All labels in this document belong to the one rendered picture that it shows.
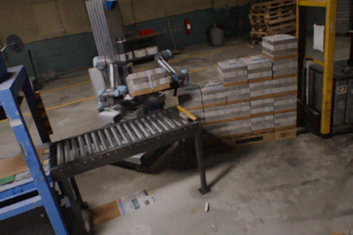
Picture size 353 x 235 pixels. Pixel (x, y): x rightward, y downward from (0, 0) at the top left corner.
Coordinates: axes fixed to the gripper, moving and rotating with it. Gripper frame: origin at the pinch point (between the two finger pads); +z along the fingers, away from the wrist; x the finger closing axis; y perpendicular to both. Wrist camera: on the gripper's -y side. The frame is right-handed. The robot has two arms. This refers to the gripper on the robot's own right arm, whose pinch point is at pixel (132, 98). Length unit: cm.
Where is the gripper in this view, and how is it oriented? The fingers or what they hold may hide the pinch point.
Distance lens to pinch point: 302.9
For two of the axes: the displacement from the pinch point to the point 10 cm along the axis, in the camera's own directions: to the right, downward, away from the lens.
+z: 9.1, -2.7, 3.0
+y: -2.8, -9.6, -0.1
